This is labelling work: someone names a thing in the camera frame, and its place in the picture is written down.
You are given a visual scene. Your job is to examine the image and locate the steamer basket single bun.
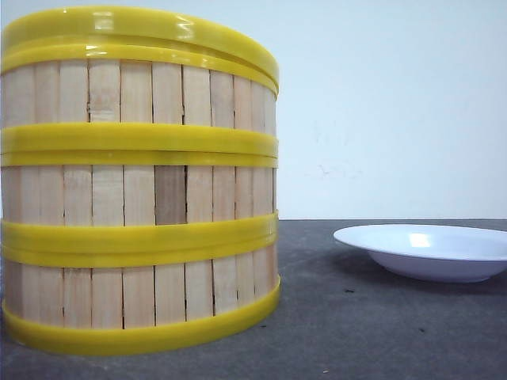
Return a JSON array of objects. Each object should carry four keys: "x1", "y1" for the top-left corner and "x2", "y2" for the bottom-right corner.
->
[{"x1": 1, "y1": 39, "x2": 278, "y2": 167}]

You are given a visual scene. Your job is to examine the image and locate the white plate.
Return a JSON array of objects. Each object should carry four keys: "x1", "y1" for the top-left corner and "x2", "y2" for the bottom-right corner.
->
[{"x1": 334, "y1": 224, "x2": 506, "y2": 283}]

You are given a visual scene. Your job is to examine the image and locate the woven bamboo steamer lid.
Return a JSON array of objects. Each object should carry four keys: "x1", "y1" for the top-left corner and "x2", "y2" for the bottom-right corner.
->
[{"x1": 2, "y1": 6, "x2": 279, "y2": 93}]

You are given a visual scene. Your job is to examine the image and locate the front bamboo steamer basket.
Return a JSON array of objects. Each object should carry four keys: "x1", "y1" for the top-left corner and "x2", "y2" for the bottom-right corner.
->
[{"x1": 3, "y1": 242, "x2": 280, "y2": 355}]

